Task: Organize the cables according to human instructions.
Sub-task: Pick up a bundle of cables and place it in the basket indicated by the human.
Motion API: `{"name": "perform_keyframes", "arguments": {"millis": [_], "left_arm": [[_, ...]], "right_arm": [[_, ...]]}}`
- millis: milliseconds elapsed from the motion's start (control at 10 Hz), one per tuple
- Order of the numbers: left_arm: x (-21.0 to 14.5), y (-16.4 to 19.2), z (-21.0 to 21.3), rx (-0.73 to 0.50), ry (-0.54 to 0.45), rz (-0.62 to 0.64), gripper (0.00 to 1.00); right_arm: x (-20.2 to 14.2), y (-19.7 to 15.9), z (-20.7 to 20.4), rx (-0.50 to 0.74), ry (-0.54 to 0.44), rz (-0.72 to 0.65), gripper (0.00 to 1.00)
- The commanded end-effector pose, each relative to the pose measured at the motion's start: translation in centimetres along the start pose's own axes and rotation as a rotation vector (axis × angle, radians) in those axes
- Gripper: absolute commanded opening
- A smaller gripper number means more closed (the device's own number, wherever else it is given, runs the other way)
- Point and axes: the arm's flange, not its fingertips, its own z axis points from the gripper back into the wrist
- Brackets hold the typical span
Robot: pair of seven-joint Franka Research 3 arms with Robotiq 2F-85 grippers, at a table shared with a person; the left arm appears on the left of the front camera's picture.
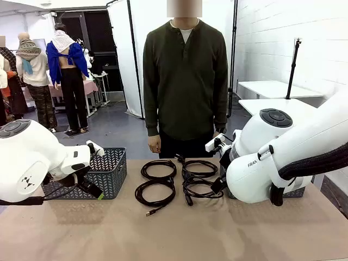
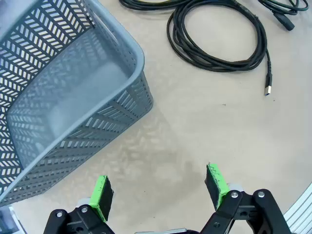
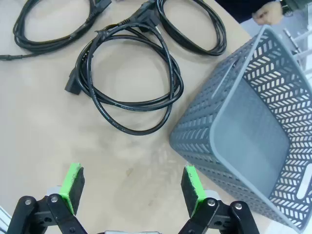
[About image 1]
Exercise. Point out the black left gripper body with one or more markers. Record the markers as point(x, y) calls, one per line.
point(81, 178)

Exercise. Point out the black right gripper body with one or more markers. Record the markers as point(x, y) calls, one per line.
point(225, 161)

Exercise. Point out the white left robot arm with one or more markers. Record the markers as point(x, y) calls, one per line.
point(27, 152)

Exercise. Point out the person's right forearm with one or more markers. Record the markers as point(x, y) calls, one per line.
point(152, 122)

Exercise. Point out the person's left forearm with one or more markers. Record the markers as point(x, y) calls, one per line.
point(220, 114)

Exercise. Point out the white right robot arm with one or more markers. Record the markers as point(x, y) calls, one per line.
point(299, 141)

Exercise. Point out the person's left hand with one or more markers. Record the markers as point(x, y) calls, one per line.
point(217, 134)

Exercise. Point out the person's right hand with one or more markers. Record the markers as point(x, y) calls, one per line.
point(155, 144)

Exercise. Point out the grey plastic woven basket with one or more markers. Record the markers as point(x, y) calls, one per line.
point(114, 174)
point(295, 193)

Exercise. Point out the person in dark green shirt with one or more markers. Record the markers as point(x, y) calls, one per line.
point(185, 89)

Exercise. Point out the mannequin in blue shirt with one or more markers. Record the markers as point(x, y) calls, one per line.
point(68, 89)

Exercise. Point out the table with pink cloth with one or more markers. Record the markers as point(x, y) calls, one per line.
point(89, 87)

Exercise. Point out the bystander with plaid scarf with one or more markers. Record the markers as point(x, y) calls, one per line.
point(17, 98)

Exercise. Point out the small white metal desk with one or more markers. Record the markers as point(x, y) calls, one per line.
point(103, 76)

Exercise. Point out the black backdrop stand pole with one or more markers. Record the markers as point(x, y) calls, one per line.
point(136, 62)
point(233, 54)

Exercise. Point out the black tripod pole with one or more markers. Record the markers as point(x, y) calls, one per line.
point(293, 70)

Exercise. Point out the mannequin with patterned scarf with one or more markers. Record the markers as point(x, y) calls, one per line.
point(35, 70)

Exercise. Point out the white humanoid robot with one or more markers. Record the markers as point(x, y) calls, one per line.
point(88, 58)

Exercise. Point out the white backdrop screen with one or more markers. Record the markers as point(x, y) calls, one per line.
point(122, 54)

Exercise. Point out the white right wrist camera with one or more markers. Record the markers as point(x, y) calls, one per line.
point(210, 145)

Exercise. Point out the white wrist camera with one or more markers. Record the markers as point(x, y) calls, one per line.
point(98, 150)
point(210, 145)

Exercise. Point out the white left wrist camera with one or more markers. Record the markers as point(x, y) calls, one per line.
point(98, 150)

